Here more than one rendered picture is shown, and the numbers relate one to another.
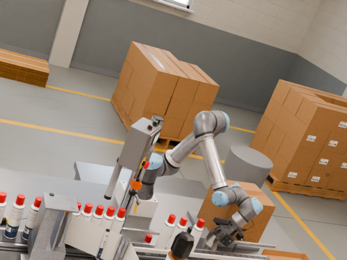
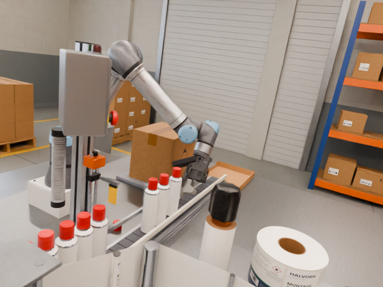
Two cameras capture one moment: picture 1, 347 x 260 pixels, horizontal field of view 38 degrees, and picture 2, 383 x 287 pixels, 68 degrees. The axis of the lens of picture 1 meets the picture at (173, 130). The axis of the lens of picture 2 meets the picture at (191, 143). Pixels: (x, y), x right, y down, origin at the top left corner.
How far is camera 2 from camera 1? 1.57 m
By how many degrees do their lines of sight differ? 37
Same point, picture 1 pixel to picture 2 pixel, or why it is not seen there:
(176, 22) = not seen: outside the picture
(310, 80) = not seen: hidden behind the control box
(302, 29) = (64, 37)
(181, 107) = (7, 112)
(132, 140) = (80, 78)
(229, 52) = (16, 66)
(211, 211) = (147, 162)
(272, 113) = not seen: hidden behind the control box
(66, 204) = (17, 267)
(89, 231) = (81, 278)
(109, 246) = (125, 275)
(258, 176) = (108, 135)
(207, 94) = (25, 93)
